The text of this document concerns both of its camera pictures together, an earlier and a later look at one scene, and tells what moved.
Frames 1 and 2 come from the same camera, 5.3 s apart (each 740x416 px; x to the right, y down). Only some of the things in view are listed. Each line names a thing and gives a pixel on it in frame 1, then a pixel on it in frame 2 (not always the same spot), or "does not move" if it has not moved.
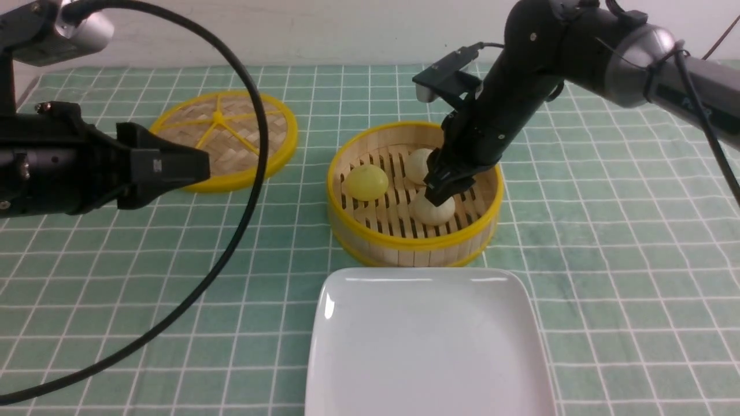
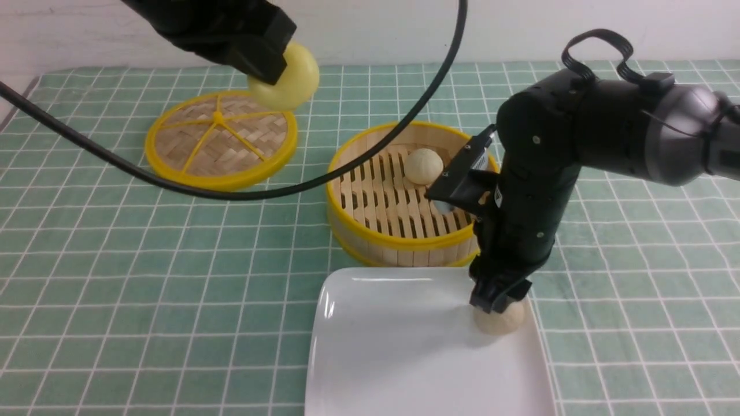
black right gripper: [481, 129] -> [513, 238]
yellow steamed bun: [366, 182] -> [296, 85]
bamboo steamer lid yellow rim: [226, 125] does not move
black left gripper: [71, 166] -> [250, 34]
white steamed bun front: [424, 211] -> [497, 323]
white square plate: [428, 341] does not move
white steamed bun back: [415, 166] does not move
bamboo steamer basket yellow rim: [376, 185] does not move
